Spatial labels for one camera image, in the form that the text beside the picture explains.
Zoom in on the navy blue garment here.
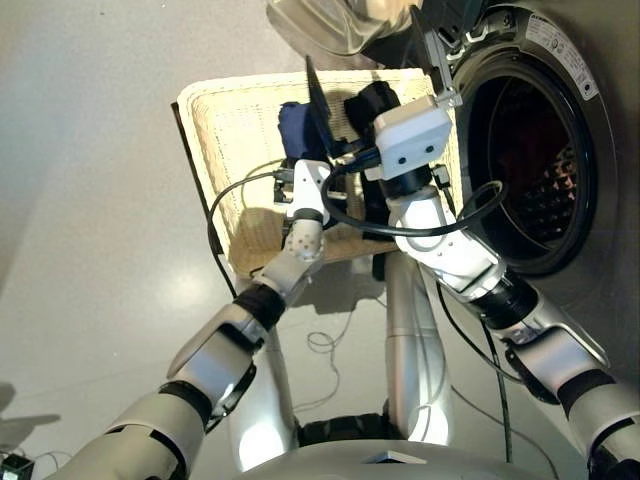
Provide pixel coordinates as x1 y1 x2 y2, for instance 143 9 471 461
276 101 332 162

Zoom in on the black garment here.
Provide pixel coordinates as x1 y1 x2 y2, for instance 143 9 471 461
341 81 402 242

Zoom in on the pale woven basket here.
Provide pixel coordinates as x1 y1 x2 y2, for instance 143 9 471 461
176 66 460 280

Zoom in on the grey washing machine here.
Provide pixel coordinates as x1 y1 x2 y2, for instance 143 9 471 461
349 0 640 404

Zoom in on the round glass washer door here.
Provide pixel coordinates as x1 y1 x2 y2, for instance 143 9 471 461
263 0 427 57

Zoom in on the white round warning label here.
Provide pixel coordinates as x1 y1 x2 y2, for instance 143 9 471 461
523 13 602 102

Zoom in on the silver robot torso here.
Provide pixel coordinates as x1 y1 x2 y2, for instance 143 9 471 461
238 438 542 480

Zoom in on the small black box device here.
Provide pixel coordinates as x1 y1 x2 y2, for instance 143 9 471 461
0 451 37 480

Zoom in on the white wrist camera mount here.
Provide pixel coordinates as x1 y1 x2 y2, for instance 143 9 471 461
286 158 335 227
371 96 455 182

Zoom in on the thin grey floor cable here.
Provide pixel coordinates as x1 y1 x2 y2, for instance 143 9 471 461
293 298 362 417

